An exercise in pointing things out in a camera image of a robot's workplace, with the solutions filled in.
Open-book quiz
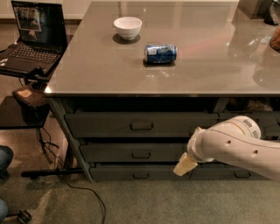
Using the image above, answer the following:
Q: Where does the black laptop stand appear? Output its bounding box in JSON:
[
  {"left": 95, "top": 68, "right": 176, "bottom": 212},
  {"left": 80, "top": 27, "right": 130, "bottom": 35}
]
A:
[{"left": 0, "top": 66, "right": 84, "bottom": 179}]

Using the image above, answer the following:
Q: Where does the black caster wheel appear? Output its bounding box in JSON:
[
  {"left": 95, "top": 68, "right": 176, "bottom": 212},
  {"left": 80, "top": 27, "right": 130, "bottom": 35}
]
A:
[{"left": 17, "top": 210, "right": 32, "bottom": 224}]

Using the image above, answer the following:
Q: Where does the grey cabinet frame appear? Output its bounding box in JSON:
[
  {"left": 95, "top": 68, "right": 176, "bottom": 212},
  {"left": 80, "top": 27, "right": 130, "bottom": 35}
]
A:
[{"left": 48, "top": 98, "right": 93, "bottom": 182}]

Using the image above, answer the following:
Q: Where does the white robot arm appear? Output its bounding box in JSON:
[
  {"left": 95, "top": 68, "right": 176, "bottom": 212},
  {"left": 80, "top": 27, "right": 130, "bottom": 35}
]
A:
[{"left": 173, "top": 115, "right": 280, "bottom": 181}]

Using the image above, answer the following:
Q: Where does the black floor cable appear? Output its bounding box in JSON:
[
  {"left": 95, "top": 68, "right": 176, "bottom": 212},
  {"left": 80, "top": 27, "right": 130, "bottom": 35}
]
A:
[{"left": 36, "top": 127, "right": 107, "bottom": 224}]

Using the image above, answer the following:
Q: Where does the blue soda can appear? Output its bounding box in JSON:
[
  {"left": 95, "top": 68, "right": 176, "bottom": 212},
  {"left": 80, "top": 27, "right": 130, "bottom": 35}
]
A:
[{"left": 144, "top": 45, "right": 178, "bottom": 64}]

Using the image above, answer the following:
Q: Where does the black laptop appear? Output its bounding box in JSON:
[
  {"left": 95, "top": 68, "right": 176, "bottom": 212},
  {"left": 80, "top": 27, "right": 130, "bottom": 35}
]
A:
[{"left": 0, "top": 0, "right": 67, "bottom": 76}]

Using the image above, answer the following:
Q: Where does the brown object at table edge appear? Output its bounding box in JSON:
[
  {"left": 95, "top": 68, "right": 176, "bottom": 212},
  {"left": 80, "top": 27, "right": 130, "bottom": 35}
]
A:
[{"left": 269, "top": 26, "right": 280, "bottom": 52}]

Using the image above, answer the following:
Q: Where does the person's leg in jeans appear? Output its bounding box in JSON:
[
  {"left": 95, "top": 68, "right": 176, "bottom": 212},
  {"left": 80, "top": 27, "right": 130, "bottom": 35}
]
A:
[{"left": 0, "top": 145, "right": 13, "bottom": 179}]

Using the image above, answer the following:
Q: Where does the white ceramic bowl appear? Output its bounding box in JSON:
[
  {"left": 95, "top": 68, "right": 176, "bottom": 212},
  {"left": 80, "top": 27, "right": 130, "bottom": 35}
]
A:
[{"left": 114, "top": 17, "right": 142, "bottom": 40}]

